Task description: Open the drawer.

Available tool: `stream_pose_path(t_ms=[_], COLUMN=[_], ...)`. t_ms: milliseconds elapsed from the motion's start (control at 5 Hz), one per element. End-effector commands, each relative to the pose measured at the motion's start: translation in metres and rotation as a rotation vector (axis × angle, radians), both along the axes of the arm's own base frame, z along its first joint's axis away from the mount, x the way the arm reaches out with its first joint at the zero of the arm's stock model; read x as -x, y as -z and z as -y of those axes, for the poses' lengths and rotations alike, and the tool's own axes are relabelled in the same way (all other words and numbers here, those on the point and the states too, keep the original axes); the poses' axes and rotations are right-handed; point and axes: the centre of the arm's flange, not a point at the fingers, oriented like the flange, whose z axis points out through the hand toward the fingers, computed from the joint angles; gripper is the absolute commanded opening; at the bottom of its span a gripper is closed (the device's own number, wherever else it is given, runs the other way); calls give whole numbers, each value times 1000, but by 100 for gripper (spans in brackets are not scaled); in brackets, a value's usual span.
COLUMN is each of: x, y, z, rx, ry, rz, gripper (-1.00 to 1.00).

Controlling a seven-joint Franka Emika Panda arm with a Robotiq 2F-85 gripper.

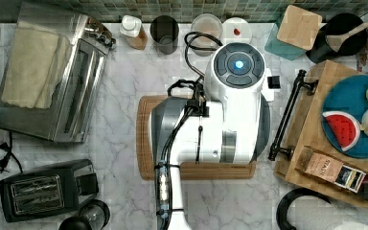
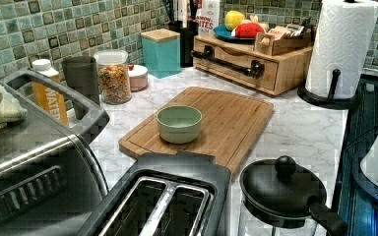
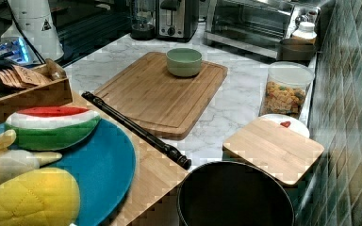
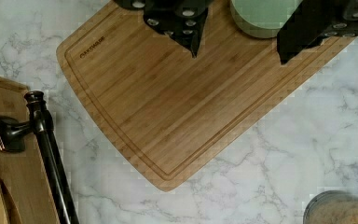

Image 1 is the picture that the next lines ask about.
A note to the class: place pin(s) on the wooden tea box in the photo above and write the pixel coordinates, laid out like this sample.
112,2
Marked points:
333,172

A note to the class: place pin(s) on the teal canister with wooden lid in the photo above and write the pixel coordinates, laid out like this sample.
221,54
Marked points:
294,34

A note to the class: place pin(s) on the black two-slot toaster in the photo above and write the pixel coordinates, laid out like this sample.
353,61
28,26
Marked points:
48,191

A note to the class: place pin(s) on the toy watermelon slice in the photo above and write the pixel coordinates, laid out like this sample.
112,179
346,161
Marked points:
345,128

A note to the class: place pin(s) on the beige folded towel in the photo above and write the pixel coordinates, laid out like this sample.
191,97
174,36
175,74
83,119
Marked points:
37,62

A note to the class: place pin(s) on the black drawer handle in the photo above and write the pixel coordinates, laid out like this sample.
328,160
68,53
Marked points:
298,84

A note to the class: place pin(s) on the wooden drawer box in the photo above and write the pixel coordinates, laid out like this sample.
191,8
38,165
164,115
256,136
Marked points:
306,133

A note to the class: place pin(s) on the small white lidded container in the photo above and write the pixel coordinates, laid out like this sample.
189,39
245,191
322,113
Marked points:
236,29

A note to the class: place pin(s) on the stainless toaster oven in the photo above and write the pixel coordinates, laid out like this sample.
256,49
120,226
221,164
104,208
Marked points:
68,117

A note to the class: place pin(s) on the black lidded glass pot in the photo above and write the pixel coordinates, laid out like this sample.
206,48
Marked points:
95,215

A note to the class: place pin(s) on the bamboo cutting board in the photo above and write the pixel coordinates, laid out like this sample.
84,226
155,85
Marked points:
188,170

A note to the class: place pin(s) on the glass cereal jar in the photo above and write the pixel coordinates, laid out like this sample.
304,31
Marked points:
208,24

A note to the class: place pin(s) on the dark grey tumbler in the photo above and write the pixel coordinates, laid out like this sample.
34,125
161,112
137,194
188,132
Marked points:
164,30

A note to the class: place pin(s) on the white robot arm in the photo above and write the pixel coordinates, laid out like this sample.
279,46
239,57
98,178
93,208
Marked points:
226,120

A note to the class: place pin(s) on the black power cord plug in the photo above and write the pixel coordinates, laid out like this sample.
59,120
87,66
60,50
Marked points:
7,148

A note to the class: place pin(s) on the wooden spoon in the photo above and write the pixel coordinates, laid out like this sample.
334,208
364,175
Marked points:
348,33

